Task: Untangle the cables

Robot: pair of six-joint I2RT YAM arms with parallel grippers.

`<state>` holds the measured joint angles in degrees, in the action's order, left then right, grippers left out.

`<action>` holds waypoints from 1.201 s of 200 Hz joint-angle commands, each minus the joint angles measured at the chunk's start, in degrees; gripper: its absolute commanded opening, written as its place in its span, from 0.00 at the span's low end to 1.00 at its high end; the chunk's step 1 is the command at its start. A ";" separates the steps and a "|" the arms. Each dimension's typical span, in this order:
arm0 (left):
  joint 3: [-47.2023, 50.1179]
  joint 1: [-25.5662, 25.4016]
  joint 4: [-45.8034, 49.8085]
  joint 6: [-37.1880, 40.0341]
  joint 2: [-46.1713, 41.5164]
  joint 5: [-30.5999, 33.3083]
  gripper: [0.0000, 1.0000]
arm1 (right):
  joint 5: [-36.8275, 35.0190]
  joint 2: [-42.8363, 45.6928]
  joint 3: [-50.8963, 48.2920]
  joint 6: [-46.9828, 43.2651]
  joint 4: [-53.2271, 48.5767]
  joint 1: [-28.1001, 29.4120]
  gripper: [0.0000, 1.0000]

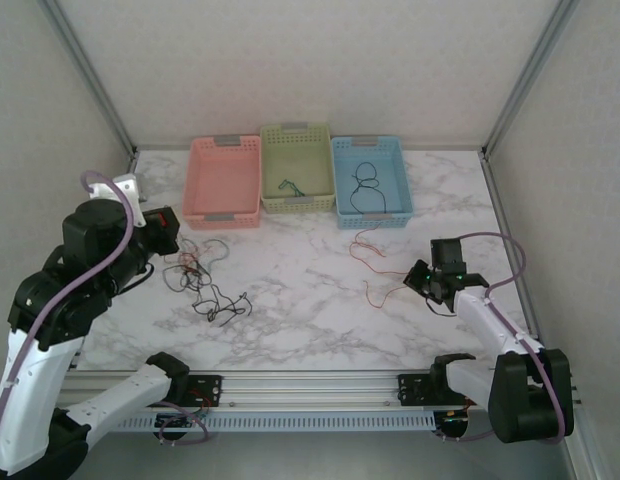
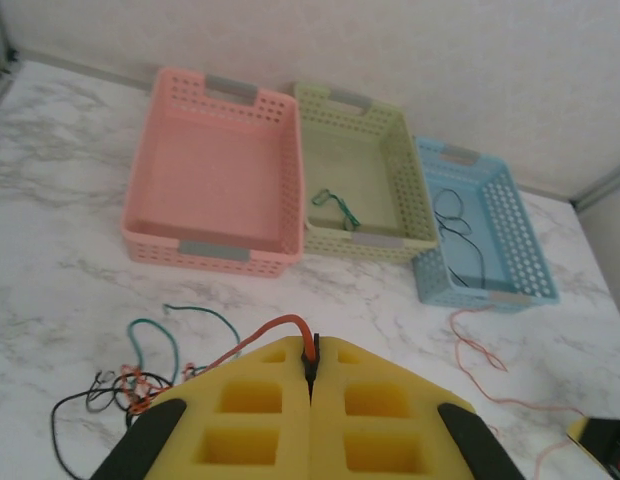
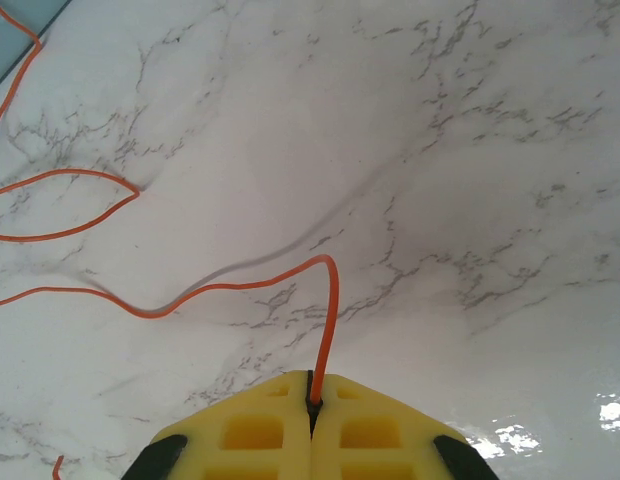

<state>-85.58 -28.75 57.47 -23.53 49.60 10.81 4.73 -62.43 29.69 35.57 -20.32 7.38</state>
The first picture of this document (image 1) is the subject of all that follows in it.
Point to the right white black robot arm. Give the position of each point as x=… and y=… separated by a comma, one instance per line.
x=480, y=320

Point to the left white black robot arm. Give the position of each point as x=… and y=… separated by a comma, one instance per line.
x=35, y=380

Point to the pink plastic basket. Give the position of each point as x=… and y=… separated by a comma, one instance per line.
x=222, y=182

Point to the blue plastic basket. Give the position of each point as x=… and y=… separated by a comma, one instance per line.
x=395, y=170

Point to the green plastic basket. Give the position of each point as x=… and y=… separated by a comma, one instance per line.
x=296, y=160

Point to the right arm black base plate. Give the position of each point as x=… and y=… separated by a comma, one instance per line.
x=415, y=390

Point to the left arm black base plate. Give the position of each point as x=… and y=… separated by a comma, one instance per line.
x=210, y=390

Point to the aluminium frame post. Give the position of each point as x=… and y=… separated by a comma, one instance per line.
x=93, y=75
x=527, y=75

